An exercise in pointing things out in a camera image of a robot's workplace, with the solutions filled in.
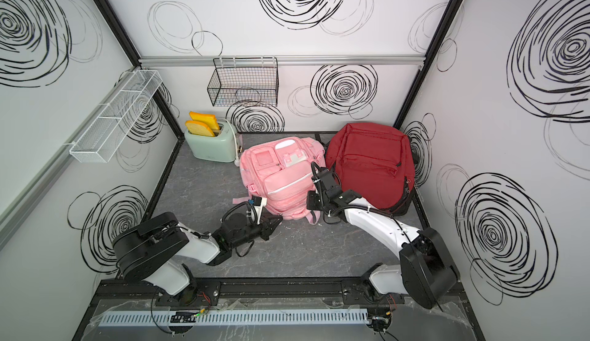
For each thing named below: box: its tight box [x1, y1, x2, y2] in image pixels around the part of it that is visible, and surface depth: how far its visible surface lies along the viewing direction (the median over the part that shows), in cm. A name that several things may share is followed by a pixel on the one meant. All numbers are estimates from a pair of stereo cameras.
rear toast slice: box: [188, 111, 220, 133], surface depth 98 cm
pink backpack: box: [232, 136, 326, 226], surface depth 99 cm
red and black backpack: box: [371, 167, 416, 218], surface depth 93 cm
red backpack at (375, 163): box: [325, 122, 415, 215], surface depth 98 cm
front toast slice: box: [185, 120, 216, 138], surface depth 97 cm
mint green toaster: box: [184, 122, 236, 163], surface depth 101 cm
